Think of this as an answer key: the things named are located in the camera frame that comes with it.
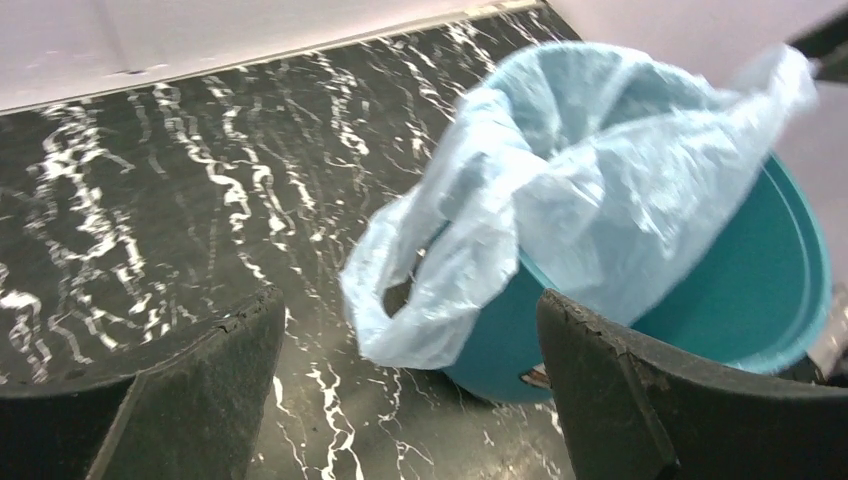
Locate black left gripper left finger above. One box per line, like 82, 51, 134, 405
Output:
1, 287, 285, 479

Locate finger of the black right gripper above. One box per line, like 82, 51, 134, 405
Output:
789, 6, 847, 83

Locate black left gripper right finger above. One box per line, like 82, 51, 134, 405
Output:
536, 289, 847, 479

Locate teal plastic trash bin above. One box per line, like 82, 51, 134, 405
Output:
445, 158, 832, 403

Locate light blue plastic bag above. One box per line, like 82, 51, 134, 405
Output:
340, 41, 817, 370

